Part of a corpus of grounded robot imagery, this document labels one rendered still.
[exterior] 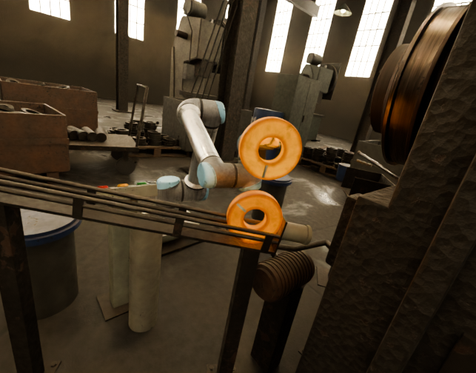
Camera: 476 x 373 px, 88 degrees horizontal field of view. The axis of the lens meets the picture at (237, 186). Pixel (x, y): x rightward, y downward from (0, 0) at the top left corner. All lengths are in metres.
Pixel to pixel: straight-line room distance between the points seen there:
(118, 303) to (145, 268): 0.37
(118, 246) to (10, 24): 11.36
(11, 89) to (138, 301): 3.42
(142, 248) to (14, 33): 11.49
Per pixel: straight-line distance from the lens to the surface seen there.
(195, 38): 6.22
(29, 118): 2.63
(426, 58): 0.81
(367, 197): 0.55
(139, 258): 1.04
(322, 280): 1.78
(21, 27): 12.22
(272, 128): 0.61
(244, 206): 0.67
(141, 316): 1.23
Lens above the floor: 1.01
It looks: 20 degrees down
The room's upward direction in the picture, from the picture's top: 10 degrees clockwise
